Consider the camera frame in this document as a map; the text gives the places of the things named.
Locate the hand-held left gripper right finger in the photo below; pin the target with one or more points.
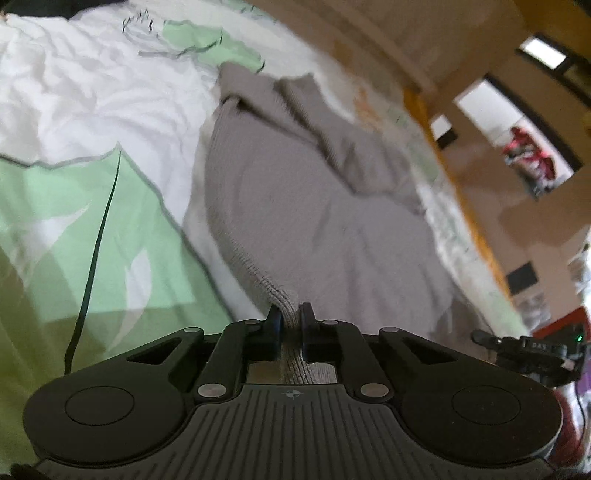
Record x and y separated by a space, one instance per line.
308 330

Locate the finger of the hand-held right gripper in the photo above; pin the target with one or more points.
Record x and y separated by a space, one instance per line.
487 338

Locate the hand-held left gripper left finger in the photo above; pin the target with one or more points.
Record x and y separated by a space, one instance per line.
275 325

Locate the grey knitted hoodie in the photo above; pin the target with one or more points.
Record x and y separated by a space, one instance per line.
300 221

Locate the red clothes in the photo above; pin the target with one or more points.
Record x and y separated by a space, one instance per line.
531 152

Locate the red furniture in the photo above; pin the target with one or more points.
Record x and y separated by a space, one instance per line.
561 321

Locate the white leaf-print duvet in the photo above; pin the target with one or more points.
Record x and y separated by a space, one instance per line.
92 101

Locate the dark cloth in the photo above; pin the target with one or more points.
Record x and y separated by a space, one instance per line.
97 7

